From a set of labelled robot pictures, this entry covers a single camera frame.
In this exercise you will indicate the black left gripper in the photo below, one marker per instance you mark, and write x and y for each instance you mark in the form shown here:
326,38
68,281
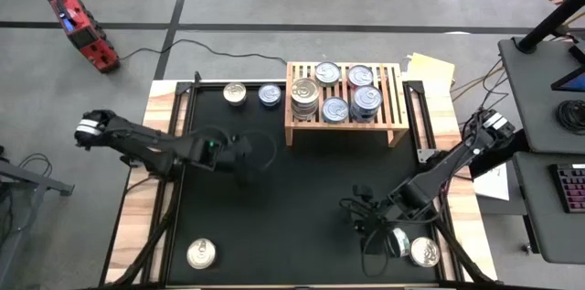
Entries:
212,153

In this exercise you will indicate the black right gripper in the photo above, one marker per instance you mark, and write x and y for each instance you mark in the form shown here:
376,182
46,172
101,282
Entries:
379,217

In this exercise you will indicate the blue white label can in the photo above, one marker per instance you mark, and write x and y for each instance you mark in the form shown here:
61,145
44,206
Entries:
401,242

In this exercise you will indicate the blue teal tuna can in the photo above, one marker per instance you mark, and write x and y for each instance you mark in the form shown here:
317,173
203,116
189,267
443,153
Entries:
269,94
335,110

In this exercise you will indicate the gold lid tin can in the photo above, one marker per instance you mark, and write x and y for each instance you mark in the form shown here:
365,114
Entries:
201,253
305,109

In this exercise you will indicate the green label can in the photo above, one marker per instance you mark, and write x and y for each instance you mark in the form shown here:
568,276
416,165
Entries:
327,73

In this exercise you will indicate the red white label can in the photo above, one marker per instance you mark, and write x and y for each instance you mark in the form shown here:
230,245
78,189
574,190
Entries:
360,75

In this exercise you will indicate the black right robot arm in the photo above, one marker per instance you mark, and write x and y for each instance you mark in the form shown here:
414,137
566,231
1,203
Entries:
448,166

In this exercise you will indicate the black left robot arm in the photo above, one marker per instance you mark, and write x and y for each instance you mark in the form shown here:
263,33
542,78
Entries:
137,141

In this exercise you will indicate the wooden slatted shelf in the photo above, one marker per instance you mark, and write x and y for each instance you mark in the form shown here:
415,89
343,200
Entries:
340,127

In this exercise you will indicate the white paper sheet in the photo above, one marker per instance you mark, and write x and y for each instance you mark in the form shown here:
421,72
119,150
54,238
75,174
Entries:
493,185

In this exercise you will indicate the grey desk with keyboard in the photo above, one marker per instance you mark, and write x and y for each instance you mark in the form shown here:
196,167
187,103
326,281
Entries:
544,226

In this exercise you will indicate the yellow paper folder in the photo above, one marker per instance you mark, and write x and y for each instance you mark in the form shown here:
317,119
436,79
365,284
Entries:
429,68

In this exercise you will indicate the black keyboard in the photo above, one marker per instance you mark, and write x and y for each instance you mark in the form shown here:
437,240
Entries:
571,188

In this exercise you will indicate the red black power station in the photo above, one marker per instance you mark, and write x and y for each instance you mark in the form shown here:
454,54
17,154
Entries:
82,31

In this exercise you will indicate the grey metal stand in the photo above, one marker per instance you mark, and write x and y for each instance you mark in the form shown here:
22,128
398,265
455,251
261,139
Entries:
36,179

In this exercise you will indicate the grey desk with monitor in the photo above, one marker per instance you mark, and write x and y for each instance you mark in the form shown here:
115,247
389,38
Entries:
539,79

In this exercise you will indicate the black computer monitor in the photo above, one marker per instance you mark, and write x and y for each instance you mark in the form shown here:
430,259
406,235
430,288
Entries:
571,80

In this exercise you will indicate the black monitor stand pole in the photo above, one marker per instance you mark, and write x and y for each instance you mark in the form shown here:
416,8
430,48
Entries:
548,20

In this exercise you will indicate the black aluminium table frame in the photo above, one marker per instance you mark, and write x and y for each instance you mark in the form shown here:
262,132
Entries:
450,253

